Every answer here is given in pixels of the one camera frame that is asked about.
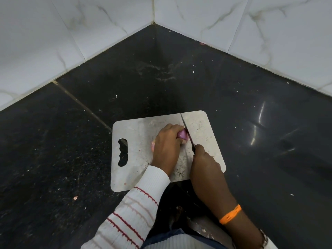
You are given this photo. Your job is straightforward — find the person's left forearm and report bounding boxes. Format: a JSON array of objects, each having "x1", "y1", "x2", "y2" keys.
[{"x1": 81, "y1": 165, "x2": 171, "y2": 249}]

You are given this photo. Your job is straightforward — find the blue denim trousers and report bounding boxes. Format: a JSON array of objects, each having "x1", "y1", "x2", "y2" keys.
[{"x1": 141, "y1": 229, "x2": 229, "y2": 249}]

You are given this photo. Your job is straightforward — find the person's left hand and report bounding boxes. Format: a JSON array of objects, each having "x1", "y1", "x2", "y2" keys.
[{"x1": 151, "y1": 123, "x2": 185, "y2": 177}]

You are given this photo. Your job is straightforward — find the black handled kitchen knife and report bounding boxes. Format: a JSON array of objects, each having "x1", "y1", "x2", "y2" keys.
[{"x1": 180, "y1": 113, "x2": 196, "y2": 154}]

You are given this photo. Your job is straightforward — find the white red striped sweater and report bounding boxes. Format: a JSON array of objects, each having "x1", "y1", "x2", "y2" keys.
[{"x1": 145, "y1": 233, "x2": 216, "y2": 249}]

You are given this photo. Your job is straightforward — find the beaded bracelet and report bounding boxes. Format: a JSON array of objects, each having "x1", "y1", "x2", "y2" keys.
[{"x1": 259, "y1": 229, "x2": 268, "y2": 248}]

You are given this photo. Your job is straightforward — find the person's right hand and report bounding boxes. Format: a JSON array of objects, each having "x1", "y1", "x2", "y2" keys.
[{"x1": 190, "y1": 144, "x2": 238, "y2": 217}]

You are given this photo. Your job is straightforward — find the orange thread wristband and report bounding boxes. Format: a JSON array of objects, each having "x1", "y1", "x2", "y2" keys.
[{"x1": 219, "y1": 204, "x2": 242, "y2": 225}]

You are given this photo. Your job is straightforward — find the steel cutting board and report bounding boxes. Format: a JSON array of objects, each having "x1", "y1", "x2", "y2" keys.
[{"x1": 111, "y1": 110, "x2": 227, "y2": 193}]

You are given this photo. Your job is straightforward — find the person's right forearm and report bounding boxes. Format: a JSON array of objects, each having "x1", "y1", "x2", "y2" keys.
[{"x1": 218, "y1": 202, "x2": 278, "y2": 249}]

